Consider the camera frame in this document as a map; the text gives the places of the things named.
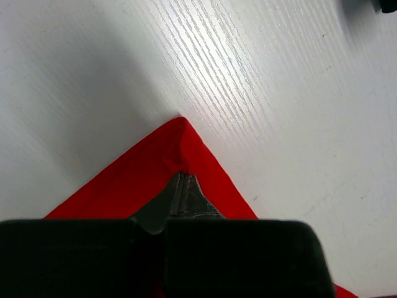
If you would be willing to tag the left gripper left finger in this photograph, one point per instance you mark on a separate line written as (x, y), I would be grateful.
(87, 257)

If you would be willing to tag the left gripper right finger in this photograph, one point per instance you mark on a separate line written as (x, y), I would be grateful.
(208, 255)

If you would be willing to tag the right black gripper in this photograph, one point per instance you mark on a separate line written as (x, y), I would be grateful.
(385, 6)

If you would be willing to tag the red t shirt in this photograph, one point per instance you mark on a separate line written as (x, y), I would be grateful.
(141, 173)

